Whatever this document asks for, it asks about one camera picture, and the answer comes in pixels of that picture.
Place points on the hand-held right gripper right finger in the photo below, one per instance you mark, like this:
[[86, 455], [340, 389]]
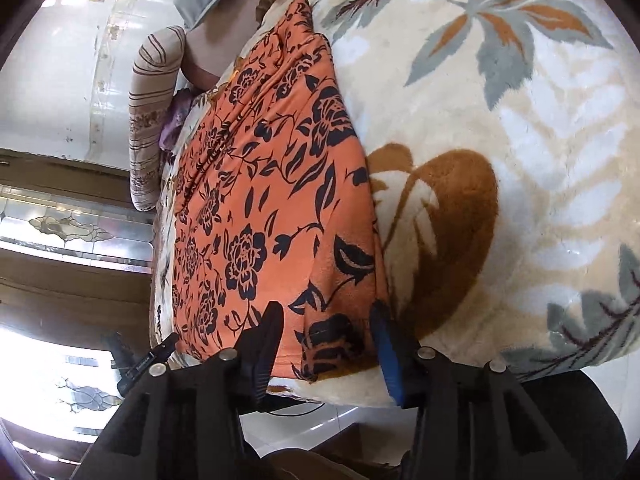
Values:
[[387, 355]]

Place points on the decorated glass window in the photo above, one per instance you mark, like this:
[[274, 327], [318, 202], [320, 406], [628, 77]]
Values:
[[70, 230]]

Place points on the striped beige bolster pillow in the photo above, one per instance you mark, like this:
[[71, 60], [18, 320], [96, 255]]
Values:
[[147, 120]]

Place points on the cream leaf-print plush blanket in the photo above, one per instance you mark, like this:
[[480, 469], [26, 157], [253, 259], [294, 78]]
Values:
[[490, 160]]

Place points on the orange black floral cloth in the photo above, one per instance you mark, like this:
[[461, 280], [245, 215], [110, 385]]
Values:
[[280, 210]]

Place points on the pinkish brown pillow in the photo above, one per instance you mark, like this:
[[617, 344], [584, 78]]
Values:
[[215, 47]]

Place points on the purple cloth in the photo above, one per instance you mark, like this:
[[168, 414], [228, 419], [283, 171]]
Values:
[[172, 122]]

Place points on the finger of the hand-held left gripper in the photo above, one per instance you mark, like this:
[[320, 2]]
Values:
[[150, 357]]

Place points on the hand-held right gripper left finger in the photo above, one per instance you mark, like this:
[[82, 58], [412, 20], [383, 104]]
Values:
[[263, 347]]

